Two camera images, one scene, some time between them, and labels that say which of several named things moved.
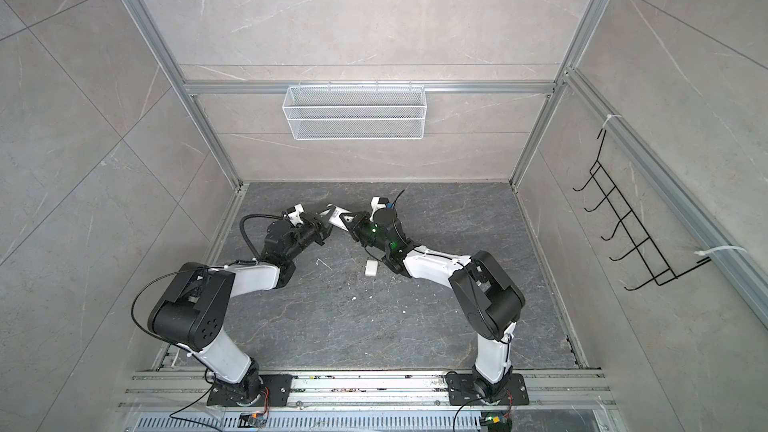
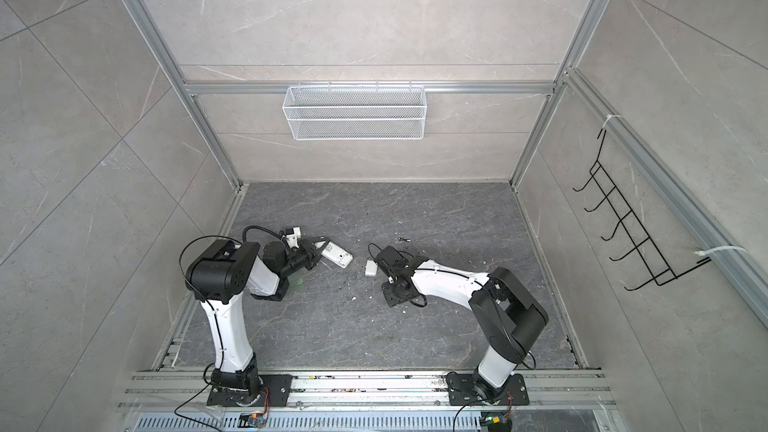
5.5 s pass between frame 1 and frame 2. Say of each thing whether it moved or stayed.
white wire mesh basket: stayed
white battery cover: stayed
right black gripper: moved
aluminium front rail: stayed
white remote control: moved
